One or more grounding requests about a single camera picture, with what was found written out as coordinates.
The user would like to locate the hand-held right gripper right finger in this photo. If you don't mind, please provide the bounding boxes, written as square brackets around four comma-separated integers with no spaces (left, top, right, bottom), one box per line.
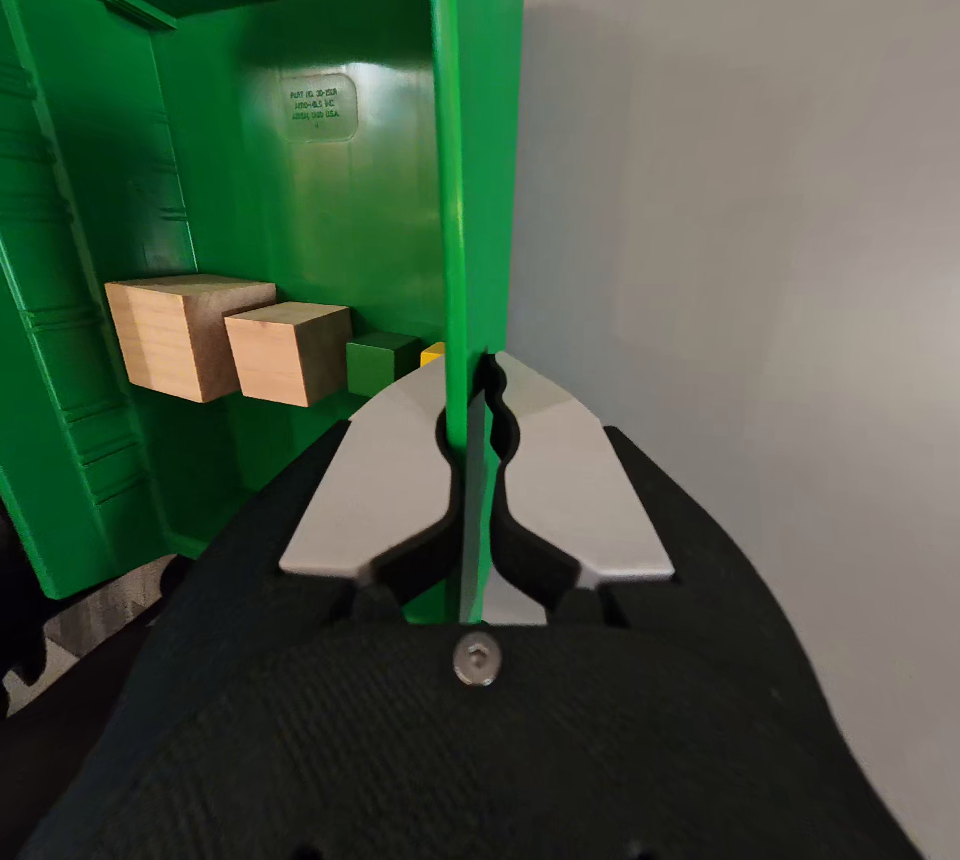
[480,350,676,602]

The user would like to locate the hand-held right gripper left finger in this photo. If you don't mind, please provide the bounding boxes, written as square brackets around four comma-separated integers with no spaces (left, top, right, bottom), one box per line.
[279,364,461,602]

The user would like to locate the small green cube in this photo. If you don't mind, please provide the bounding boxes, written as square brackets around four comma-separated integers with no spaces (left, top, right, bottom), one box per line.
[345,331,421,398]

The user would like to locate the medium wooden cube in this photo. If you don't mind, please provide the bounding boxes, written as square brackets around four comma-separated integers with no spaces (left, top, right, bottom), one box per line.
[223,301,354,409]

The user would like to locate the large wooden cube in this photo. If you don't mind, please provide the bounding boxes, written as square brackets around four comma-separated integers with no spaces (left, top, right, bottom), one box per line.
[103,274,277,404]

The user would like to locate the green plastic bin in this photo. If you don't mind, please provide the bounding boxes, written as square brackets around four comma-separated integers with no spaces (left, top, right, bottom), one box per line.
[0,0,526,625]

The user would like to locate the grey desk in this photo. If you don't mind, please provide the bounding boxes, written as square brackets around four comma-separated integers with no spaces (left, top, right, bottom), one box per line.
[461,0,960,794]

